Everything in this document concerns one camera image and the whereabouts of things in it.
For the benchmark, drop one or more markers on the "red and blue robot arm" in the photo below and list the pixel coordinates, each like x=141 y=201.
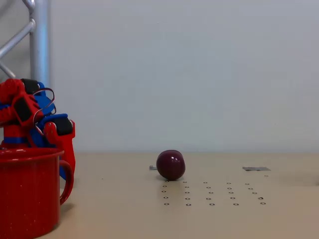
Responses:
x=10 y=90

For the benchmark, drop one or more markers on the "red and blue gripper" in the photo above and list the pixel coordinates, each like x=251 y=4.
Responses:
x=65 y=126

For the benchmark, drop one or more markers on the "flat grey metal plate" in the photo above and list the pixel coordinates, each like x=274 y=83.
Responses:
x=256 y=168

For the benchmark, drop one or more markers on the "dark purple plum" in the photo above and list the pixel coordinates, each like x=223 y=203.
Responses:
x=171 y=164

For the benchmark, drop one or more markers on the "red speckled enamel mug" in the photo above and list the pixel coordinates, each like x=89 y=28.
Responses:
x=25 y=194

